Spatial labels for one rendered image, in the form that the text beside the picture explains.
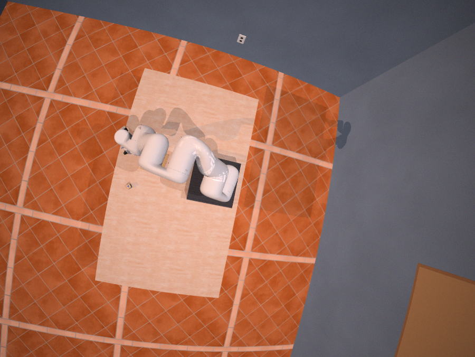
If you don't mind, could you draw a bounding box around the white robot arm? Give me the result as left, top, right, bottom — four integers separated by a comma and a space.
115, 125, 239, 202

